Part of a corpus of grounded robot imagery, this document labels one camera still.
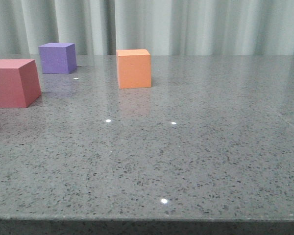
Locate orange foam cube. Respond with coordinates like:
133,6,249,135
116,49,151,89

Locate pale green curtain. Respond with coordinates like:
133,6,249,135
0,0,294,55

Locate purple foam cube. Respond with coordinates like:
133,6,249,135
38,43,77,74

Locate red foam cube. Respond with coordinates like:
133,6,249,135
0,59,41,108

